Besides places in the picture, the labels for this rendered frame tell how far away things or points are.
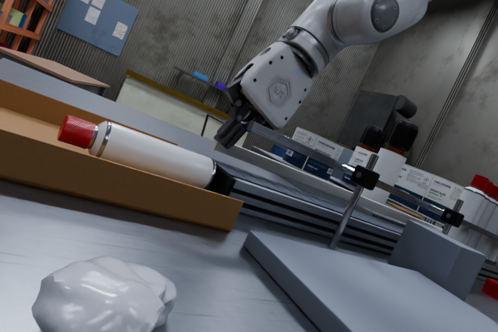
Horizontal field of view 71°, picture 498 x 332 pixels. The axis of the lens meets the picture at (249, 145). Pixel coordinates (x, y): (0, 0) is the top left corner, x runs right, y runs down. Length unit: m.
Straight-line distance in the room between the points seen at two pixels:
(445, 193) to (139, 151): 1.11
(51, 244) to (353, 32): 0.43
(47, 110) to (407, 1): 0.53
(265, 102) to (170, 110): 4.92
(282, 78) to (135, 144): 0.23
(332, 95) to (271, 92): 8.90
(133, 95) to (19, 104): 4.80
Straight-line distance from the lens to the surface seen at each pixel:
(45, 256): 0.26
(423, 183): 1.40
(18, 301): 0.22
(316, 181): 0.70
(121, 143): 0.46
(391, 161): 1.21
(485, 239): 1.21
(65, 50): 8.14
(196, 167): 0.50
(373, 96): 6.91
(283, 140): 0.53
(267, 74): 0.51
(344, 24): 0.53
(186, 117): 5.45
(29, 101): 0.60
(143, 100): 5.38
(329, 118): 9.44
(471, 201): 1.07
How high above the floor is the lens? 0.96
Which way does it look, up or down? 3 degrees down
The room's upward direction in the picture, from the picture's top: 25 degrees clockwise
